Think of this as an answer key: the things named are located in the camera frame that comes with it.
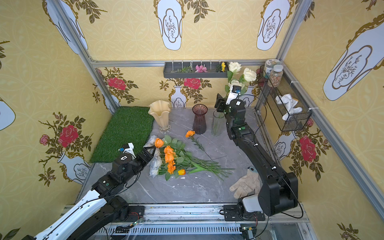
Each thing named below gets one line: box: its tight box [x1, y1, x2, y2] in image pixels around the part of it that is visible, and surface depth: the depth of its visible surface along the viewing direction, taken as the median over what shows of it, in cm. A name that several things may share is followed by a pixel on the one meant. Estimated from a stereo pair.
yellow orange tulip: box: [177, 169, 186, 176], surface depth 87 cm
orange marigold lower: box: [167, 162, 176, 175], surface depth 85 cm
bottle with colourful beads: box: [270, 64, 284, 88], surface depth 82 cm
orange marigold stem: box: [185, 130, 213, 161], surface depth 103 cm
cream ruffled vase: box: [148, 100, 172, 134], surface depth 98 cm
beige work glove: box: [229, 166, 261, 199], surface depth 84 cm
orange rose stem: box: [174, 149, 222, 170], surface depth 90 cm
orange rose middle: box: [164, 145, 176, 158], surface depth 92 cm
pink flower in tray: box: [195, 64, 208, 73], surface depth 90 cm
